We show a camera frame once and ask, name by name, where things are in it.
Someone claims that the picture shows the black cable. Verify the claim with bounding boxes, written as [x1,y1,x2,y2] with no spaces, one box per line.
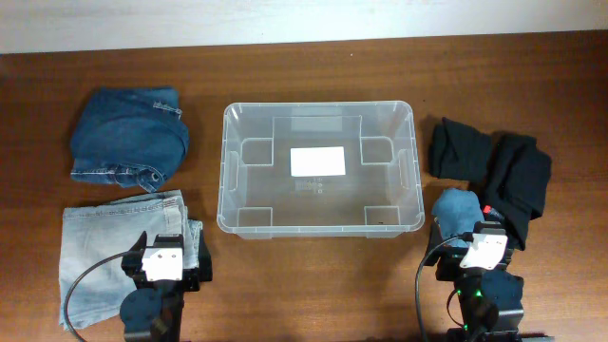
[63,251,143,342]
[414,233,475,342]

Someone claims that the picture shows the blue folded cloth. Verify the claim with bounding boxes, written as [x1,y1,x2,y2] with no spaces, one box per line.
[431,188,485,244]

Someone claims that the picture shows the clear plastic storage bin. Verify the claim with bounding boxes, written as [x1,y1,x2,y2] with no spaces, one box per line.
[217,101,425,239]

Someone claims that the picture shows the large black garment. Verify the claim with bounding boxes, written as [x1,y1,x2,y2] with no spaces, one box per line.
[482,134,552,251]

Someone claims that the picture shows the left black cable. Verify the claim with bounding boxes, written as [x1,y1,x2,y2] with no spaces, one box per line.
[63,251,143,342]

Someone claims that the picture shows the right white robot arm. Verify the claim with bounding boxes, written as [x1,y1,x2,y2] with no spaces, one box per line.
[415,221,555,342]

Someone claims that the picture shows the light blue jeans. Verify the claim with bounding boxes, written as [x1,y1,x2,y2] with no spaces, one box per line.
[59,190,203,329]

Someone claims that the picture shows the small black folded garment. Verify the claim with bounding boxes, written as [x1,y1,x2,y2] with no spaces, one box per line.
[428,117,493,182]

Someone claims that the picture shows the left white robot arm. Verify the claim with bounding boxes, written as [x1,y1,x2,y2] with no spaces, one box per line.
[120,233,213,342]

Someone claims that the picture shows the white label in bin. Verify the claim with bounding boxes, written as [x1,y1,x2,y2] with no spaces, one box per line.
[290,146,346,177]

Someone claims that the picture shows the dark blue jeans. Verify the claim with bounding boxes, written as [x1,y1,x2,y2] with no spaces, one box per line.
[69,86,189,193]

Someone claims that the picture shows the right black cable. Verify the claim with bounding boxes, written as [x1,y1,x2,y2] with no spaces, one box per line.
[414,233,475,342]

